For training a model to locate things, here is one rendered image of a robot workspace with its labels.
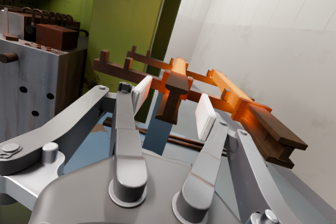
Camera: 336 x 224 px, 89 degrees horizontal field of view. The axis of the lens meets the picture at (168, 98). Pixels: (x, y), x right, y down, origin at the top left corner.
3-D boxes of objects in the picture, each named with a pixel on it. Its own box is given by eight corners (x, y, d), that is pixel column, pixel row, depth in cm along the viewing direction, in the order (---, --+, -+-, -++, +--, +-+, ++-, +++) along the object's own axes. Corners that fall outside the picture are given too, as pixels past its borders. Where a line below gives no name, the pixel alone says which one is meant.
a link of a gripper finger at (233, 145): (217, 132, 15) (250, 143, 15) (209, 109, 19) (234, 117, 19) (210, 146, 15) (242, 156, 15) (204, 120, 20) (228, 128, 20)
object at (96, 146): (223, 227, 38) (227, 221, 37) (48, 176, 37) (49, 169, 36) (205, 146, 66) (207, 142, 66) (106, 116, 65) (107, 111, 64)
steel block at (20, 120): (50, 163, 69) (59, 55, 54) (-58, 142, 63) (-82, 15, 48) (97, 106, 121) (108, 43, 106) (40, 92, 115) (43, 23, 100)
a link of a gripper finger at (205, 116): (209, 114, 16) (217, 116, 16) (202, 92, 22) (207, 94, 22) (198, 140, 17) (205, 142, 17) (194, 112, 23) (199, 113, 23)
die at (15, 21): (23, 40, 57) (24, 13, 54) (-44, 21, 54) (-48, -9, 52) (78, 36, 96) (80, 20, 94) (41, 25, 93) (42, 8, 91)
